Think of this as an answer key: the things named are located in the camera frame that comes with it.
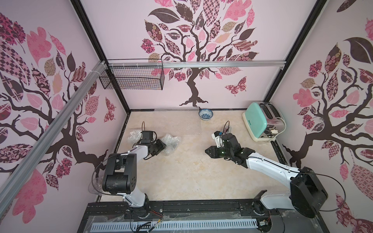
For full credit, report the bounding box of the blue white patterned bowl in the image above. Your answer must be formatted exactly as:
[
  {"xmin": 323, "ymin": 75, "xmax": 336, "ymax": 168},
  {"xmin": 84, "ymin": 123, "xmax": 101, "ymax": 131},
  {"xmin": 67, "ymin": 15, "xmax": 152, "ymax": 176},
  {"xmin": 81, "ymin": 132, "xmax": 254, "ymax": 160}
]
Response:
[{"xmin": 198, "ymin": 109, "xmax": 213, "ymax": 120}]

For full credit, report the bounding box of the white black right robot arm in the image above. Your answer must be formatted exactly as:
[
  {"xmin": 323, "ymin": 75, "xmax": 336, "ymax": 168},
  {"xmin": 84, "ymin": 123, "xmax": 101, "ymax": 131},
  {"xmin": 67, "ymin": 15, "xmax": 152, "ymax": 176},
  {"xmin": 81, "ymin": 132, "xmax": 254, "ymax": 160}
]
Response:
[{"xmin": 205, "ymin": 131, "xmax": 328, "ymax": 218}]

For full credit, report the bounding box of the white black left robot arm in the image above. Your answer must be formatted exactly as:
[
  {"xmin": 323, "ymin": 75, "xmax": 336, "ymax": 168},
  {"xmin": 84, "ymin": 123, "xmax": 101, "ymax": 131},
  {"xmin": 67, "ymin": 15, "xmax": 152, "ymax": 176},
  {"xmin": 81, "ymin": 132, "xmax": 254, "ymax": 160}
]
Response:
[{"xmin": 102, "ymin": 131, "xmax": 166, "ymax": 208}]

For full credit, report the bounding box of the mint green toaster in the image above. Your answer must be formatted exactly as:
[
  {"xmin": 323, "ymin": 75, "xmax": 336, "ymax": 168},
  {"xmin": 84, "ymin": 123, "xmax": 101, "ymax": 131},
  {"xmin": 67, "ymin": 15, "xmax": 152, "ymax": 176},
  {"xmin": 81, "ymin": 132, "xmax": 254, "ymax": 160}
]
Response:
[{"xmin": 242, "ymin": 102, "xmax": 287, "ymax": 142}]

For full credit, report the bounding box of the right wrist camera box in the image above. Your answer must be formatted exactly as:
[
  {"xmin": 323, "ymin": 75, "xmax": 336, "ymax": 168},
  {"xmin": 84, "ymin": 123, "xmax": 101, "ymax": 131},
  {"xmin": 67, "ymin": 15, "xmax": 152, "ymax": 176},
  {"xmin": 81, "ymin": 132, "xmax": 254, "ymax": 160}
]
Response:
[{"xmin": 211, "ymin": 131, "xmax": 223, "ymax": 148}]

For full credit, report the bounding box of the white toaster power cable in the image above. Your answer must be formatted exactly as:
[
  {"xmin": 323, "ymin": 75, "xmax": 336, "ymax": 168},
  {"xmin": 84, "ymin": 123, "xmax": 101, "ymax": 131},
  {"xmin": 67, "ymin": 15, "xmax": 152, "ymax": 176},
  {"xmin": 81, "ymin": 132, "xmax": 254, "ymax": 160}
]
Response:
[{"xmin": 269, "ymin": 116, "xmax": 288, "ymax": 137}]

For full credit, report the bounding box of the black wire wall basket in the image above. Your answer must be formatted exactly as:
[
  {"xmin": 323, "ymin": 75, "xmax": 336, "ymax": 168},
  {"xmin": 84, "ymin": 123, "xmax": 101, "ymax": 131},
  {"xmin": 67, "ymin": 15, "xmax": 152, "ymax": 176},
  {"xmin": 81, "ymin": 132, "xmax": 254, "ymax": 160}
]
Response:
[{"xmin": 100, "ymin": 58, "xmax": 165, "ymax": 90}]

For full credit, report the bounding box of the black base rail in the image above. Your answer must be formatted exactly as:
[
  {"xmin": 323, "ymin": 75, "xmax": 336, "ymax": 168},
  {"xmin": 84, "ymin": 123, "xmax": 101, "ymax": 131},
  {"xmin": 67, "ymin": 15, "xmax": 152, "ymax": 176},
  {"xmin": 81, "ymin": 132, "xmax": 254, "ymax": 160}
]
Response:
[{"xmin": 77, "ymin": 199, "xmax": 328, "ymax": 233}]

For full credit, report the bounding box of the aluminium frame bar back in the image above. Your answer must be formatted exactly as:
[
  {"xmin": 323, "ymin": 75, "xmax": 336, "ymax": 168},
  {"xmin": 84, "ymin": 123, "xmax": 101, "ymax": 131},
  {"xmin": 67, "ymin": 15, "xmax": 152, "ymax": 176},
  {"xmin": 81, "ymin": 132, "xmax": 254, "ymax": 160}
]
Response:
[{"xmin": 163, "ymin": 60, "xmax": 286, "ymax": 69}]

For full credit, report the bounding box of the aluminium frame bar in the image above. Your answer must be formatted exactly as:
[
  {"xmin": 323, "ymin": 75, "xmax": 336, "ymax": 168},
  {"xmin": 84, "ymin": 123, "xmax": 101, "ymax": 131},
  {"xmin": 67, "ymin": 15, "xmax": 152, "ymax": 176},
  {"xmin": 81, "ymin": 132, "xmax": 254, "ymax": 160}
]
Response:
[
  {"xmin": 163, "ymin": 60, "xmax": 286, "ymax": 69},
  {"xmin": 1, "ymin": 61, "xmax": 107, "ymax": 216}
]

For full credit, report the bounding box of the white slotted cable duct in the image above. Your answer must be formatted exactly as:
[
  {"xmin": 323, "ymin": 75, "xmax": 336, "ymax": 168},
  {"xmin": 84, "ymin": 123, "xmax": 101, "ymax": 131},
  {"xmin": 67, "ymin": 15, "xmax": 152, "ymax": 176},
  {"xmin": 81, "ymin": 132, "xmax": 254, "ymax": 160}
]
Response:
[{"xmin": 88, "ymin": 219, "xmax": 258, "ymax": 233}]

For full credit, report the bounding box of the aluminium frame bar left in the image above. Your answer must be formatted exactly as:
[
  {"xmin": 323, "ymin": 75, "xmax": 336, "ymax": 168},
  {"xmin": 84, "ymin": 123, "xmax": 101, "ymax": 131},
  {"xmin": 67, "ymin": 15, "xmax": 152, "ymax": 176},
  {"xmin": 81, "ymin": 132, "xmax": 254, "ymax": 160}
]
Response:
[{"xmin": 1, "ymin": 61, "xmax": 107, "ymax": 216}]

